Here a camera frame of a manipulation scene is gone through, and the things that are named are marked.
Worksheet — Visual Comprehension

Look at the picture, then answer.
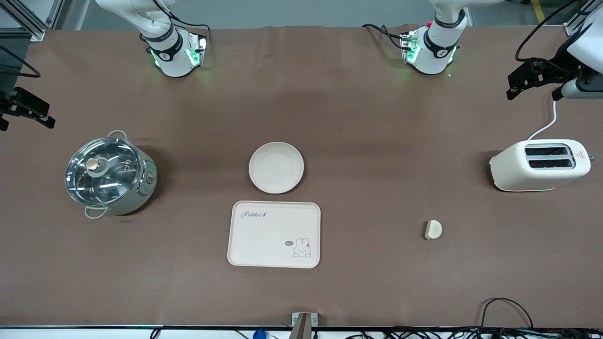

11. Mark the black cable bundle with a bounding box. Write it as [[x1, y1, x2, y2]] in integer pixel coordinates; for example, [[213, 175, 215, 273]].
[[343, 327, 603, 339]]

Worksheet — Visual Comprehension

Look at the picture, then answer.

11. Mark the beige rabbit print tray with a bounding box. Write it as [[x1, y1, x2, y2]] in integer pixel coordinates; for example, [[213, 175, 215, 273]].
[[227, 201, 322, 269]]

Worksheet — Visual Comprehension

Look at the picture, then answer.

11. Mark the aluminium frame profile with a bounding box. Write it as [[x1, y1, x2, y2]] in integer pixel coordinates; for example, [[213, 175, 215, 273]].
[[562, 0, 603, 37], [0, 0, 65, 42]]

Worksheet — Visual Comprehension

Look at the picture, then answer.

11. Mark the grey-green electric cooking pot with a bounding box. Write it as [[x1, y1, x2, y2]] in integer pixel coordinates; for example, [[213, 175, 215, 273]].
[[65, 130, 158, 220]]

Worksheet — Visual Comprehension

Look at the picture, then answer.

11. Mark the cream two-slot toaster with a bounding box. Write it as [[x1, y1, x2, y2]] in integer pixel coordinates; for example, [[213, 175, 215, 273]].
[[489, 138, 597, 193]]

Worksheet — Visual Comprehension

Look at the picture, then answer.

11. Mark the brown table cloth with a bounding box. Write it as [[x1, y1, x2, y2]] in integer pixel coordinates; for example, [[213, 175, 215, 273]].
[[0, 24, 603, 329]]

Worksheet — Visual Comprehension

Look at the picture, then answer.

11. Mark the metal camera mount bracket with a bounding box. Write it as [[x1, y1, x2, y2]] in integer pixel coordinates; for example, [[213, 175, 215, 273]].
[[289, 311, 319, 339]]

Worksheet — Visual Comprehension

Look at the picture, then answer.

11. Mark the glass pot lid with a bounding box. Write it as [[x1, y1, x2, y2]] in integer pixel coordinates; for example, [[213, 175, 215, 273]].
[[65, 137, 142, 207]]

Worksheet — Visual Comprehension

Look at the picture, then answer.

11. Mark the small pale steamed bun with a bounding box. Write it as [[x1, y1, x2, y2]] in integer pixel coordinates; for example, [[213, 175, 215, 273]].
[[424, 219, 443, 241]]

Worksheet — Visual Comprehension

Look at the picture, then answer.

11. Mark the black looped cable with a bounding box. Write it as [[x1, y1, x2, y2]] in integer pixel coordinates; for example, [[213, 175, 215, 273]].
[[478, 297, 536, 330]]

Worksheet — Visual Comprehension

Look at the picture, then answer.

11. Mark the round beige plate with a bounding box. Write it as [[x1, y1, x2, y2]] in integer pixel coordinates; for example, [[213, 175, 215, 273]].
[[248, 142, 305, 194]]

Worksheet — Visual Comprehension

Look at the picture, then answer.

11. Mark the black arm base cable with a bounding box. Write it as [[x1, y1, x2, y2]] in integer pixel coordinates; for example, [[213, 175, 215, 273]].
[[361, 23, 407, 50], [155, 0, 211, 44]]

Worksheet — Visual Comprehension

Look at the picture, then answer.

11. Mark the white toaster power cable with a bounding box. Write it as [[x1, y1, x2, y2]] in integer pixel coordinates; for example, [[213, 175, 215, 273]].
[[526, 98, 559, 141]]

